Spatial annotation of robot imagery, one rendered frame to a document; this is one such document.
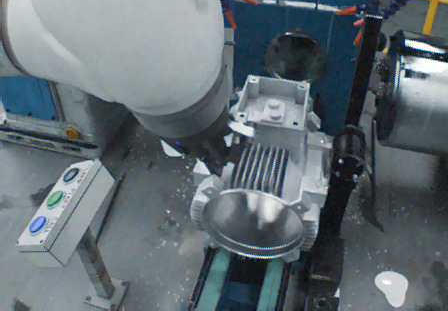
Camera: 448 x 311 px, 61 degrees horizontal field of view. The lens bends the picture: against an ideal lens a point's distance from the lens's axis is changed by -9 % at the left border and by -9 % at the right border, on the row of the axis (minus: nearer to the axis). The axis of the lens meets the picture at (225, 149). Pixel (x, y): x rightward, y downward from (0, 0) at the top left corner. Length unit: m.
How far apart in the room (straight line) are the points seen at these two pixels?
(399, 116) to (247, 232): 0.35
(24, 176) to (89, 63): 0.87
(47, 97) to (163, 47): 0.79
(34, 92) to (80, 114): 0.12
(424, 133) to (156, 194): 0.59
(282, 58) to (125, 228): 0.52
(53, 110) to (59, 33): 0.79
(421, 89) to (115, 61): 0.65
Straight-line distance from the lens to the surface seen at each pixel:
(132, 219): 0.92
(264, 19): 0.97
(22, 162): 1.15
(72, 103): 0.99
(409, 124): 0.82
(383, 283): 0.86
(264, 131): 0.59
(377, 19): 0.69
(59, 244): 0.59
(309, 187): 0.60
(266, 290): 0.68
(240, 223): 0.71
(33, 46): 0.27
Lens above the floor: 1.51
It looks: 42 degrees down
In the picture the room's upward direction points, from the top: straight up
